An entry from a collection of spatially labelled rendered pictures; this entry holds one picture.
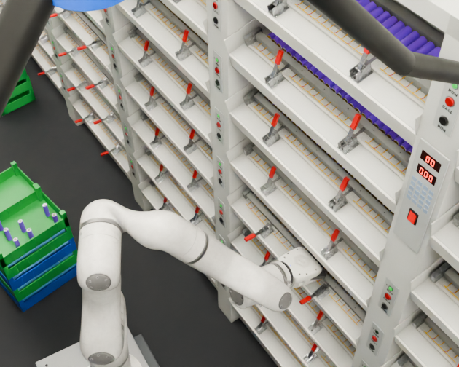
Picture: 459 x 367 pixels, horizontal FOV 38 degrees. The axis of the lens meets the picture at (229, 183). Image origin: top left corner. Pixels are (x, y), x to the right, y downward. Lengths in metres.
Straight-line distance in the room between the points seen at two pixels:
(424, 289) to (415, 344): 0.20
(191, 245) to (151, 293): 1.31
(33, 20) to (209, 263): 1.28
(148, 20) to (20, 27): 1.81
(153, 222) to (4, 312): 1.51
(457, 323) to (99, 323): 0.89
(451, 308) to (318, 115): 0.51
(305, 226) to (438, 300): 0.48
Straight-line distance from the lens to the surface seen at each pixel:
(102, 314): 1.81
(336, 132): 1.52
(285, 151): 1.75
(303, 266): 1.87
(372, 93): 1.33
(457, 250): 1.37
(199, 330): 2.77
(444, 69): 0.74
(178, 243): 1.56
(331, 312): 1.95
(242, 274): 1.68
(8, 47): 0.41
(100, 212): 1.62
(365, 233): 1.60
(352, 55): 1.40
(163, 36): 2.13
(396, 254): 1.50
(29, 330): 2.89
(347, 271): 1.78
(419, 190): 1.33
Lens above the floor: 2.42
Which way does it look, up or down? 49 degrees down
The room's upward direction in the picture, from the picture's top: 1 degrees counter-clockwise
